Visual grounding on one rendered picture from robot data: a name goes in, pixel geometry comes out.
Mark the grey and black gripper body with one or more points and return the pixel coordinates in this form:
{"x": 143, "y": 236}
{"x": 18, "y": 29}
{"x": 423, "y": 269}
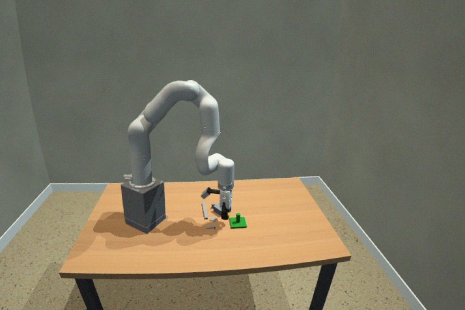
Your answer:
{"x": 226, "y": 197}

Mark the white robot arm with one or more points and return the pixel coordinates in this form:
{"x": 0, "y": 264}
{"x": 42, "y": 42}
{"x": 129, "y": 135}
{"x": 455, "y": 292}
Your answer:
{"x": 155, "y": 111}

